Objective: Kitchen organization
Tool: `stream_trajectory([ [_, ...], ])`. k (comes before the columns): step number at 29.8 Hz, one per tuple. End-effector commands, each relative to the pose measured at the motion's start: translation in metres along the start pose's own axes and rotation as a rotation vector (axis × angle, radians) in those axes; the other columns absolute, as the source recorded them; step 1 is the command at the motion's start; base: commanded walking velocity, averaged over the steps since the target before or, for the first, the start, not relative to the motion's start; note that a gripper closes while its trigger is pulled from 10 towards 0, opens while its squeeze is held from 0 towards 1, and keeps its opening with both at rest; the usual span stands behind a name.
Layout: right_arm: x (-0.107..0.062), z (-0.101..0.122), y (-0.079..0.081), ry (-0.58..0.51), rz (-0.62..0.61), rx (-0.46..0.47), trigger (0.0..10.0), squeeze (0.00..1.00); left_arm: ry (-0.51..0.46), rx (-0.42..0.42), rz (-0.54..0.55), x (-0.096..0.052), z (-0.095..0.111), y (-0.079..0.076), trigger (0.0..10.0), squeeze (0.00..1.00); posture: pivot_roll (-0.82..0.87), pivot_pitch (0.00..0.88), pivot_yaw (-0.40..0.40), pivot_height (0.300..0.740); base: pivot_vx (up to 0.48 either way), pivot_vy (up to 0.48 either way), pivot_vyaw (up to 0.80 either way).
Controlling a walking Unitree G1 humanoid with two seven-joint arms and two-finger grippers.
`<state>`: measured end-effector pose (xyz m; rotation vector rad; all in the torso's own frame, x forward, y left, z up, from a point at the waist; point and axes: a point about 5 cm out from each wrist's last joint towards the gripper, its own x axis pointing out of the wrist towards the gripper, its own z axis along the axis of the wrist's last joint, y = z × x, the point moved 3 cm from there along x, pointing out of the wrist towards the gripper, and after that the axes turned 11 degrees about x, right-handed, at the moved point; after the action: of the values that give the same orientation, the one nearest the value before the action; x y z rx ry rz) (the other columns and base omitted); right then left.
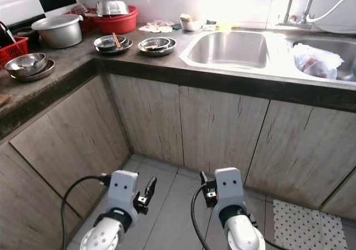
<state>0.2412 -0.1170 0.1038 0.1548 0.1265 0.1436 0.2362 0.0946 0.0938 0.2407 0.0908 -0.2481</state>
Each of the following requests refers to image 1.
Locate chrome kitchen faucet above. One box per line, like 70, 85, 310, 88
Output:
278, 0, 320, 28

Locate white dotted floor mat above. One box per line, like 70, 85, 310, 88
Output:
271, 199, 350, 250

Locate stainless steel double sink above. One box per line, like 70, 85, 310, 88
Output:
181, 29, 356, 85

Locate small white bowl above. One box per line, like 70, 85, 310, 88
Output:
179, 14, 204, 32

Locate white crumpled rag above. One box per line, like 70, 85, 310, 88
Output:
138, 20, 173, 34

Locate clear plastic food bag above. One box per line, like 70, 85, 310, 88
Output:
292, 43, 343, 79

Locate red plastic basin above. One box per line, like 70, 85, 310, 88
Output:
92, 6, 139, 35

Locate large aluminium pot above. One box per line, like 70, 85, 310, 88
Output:
32, 14, 84, 49

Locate stainless steel dome lid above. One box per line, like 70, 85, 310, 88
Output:
96, 0, 130, 17

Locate red plastic bottle basket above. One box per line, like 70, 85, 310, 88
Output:
0, 37, 29, 67

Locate dark stone mortar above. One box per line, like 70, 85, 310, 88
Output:
14, 27, 41, 44

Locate dark sauce bottle red cap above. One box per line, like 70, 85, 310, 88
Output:
0, 21, 16, 46

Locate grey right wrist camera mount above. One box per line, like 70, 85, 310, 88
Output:
214, 167, 249, 224

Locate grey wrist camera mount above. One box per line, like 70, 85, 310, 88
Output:
214, 167, 249, 224
108, 170, 140, 215

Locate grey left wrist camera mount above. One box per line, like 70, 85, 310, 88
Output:
108, 170, 140, 215

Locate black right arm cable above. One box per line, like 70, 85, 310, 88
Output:
191, 184, 217, 250

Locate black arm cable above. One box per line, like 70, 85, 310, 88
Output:
60, 174, 113, 250
191, 184, 217, 250

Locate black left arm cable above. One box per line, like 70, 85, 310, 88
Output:
60, 174, 113, 250

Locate black wall panel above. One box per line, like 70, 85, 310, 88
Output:
38, 0, 77, 13

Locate white faucet hose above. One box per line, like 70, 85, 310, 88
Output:
309, 0, 356, 24

